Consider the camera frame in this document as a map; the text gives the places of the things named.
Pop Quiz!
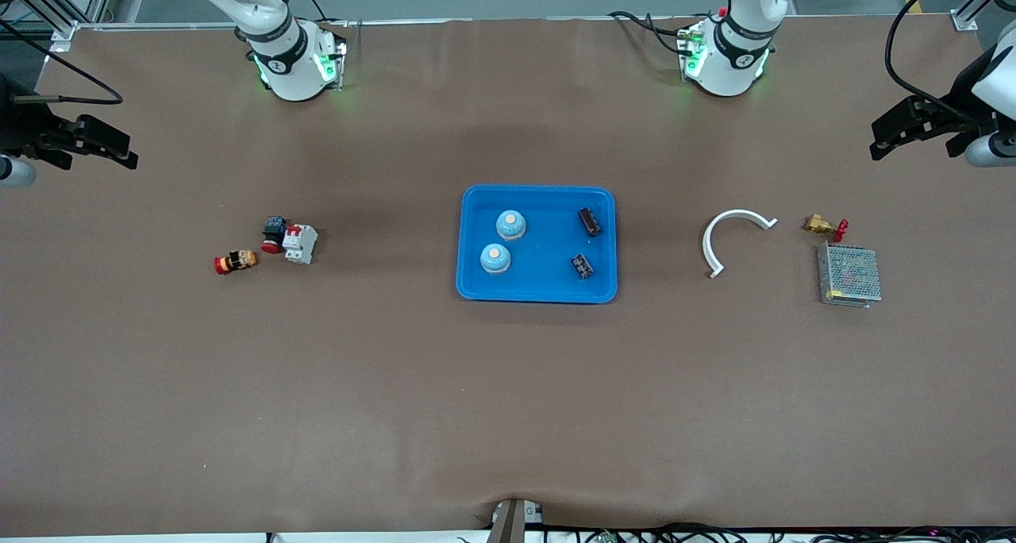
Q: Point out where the metal mesh power supply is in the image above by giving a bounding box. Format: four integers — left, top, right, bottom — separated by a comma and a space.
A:
817, 241, 883, 310

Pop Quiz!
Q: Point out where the red orange push button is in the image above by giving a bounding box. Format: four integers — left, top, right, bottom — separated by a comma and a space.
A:
213, 249, 260, 275

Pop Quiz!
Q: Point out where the white curved plastic clamp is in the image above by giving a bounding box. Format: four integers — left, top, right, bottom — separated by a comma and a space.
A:
702, 209, 779, 279

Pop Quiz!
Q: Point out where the white red circuit breaker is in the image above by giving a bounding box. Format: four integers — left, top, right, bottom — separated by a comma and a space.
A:
283, 223, 319, 265

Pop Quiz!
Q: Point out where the blue plastic tray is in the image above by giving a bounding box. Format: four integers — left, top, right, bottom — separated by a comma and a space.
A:
455, 183, 618, 304

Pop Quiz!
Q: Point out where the brown table mat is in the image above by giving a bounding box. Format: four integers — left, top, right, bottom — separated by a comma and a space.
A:
0, 15, 1016, 537

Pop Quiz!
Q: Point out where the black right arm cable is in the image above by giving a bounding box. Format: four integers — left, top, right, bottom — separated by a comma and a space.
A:
0, 17, 125, 106

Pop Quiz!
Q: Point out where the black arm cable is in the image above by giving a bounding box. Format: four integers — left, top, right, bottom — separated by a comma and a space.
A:
0, 17, 125, 106
883, 0, 981, 127

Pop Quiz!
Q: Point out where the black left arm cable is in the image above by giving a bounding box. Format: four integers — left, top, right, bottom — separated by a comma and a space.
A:
883, 0, 981, 127

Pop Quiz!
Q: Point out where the aluminium frame with corner bracket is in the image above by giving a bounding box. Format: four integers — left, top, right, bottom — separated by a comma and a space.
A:
951, 0, 1016, 33
0, 0, 120, 53

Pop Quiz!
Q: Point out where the brass valve red handle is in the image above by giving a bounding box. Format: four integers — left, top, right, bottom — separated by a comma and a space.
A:
802, 214, 849, 243

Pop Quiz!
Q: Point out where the red emergency stop switch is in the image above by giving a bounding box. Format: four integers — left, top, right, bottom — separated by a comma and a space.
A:
260, 215, 288, 255

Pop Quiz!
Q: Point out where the black base cable bundle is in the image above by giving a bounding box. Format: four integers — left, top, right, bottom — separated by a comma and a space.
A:
608, 10, 693, 56

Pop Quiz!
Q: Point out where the black floor cable bundle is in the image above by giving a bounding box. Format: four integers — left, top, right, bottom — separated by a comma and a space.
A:
548, 522, 1016, 543

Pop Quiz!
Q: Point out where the metal table edge bracket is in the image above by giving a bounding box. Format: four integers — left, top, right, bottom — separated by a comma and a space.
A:
487, 497, 545, 543

